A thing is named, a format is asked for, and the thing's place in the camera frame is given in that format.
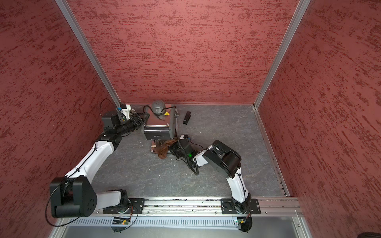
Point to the brown cloth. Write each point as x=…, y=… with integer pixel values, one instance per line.
x=162, y=147

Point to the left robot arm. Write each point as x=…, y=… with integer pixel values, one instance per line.
x=73, y=196

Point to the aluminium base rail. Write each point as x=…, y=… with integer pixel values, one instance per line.
x=190, y=212

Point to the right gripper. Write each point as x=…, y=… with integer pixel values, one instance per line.
x=173, y=148

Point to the grey stapler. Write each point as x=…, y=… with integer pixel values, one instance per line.
x=187, y=118

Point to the left corner aluminium profile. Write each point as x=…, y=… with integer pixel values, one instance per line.
x=79, y=34

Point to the right corner aluminium profile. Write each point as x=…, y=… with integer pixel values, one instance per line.
x=289, y=34

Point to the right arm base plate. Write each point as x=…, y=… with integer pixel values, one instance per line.
x=230, y=206

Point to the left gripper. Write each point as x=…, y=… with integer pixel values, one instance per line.
x=141, y=122

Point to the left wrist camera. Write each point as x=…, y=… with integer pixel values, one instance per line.
x=119, y=114

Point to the silver coffee machine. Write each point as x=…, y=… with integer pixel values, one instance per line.
x=162, y=123

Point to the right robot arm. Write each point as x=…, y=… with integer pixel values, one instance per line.
x=224, y=160

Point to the corner aluminium profile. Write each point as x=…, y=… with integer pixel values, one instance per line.
x=289, y=34
x=79, y=34

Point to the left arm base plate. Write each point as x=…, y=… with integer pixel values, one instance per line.
x=134, y=206

